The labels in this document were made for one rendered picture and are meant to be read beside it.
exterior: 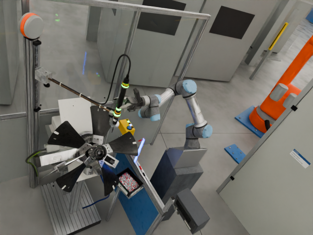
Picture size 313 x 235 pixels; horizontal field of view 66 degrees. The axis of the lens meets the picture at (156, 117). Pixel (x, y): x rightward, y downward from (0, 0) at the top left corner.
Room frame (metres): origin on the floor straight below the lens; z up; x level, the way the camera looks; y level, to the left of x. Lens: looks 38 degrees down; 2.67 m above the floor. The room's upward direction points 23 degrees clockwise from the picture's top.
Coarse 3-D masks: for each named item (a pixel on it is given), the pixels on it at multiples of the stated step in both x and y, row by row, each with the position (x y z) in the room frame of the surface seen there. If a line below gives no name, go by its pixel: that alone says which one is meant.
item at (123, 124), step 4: (120, 120) 1.75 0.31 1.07; (124, 120) 1.77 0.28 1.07; (120, 124) 1.72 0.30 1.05; (124, 124) 1.72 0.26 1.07; (128, 124) 1.74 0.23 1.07; (120, 128) 1.71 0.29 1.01; (124, 128) 1.67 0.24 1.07; (132, 128) 1.71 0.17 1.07; (124, 132) 1.66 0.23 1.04; (132, 132) 1.70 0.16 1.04
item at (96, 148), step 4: (92, 144) 1.24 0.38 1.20; (96, 144) 1.21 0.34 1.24; (100, 144) 1.28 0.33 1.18; (92, 148) 1.16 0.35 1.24; (96, 148) 1.17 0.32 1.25; (100, 148) 1.19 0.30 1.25; (104, 148) 1.20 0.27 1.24; (84, 152) 1.17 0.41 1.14; (88, 152) 1.16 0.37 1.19; (92, 152) 1.13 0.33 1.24; (96, 152) 1.16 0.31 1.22; (104, 152) 1.19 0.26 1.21; (92, 156) 1.12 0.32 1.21; (96, 156) 1.14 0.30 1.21; (100, 156) 1.15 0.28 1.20; (104, 156) 1.17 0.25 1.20
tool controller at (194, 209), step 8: (184, 192) 1.12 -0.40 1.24; (176, 200) 1.09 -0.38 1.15; (184, 200) 1.06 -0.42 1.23; (192, 200) 1.08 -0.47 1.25; (176, 208) 1.07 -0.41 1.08; (184, 208) 1.01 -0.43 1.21; (192, 208) 1.02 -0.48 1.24; (200, 208) 1.04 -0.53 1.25; (184, 216) 1.01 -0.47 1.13; (192, 216) 0.97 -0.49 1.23; (200, 216) 0.98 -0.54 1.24; (208, 216) 1.00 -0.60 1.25; (192, 224) 0.95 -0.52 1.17; (200, 224) 0.93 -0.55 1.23; (192, 232) 0.95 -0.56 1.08
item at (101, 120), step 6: (90, 108) 1.38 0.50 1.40; (96, 108) 1.39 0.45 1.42; (108, 108) 1.42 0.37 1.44; (96, 114) 1.37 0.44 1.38; (102, 114) 1.38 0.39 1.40; (108, 114) 1.39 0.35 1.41; (96, 120) 1.34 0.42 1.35; (102, 120) 1.35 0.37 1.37; (108, 120) 1.36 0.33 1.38; (96, 126) 1.31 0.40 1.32; (102, 126) 1.32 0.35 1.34; (108, 126) 1.33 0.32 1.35; (96, 132) 1.28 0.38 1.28; (102, 132) 1.29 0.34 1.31
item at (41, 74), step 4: (36, 68) 1.35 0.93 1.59; (40, 68) 1.37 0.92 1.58; (36, 72) 1.32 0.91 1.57; (40, 72) 1.33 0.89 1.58; (44, 72) 1.35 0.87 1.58; (48, 72) 1.37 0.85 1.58; (36, 76) 1.32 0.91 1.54; (40, 76) 1.32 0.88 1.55; (44, 76) 1.31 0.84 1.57; (48, 76) 1.35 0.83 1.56; (40, 80) 1.32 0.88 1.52; (44, 80) 1.31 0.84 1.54; (48, 80) 1.35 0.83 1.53
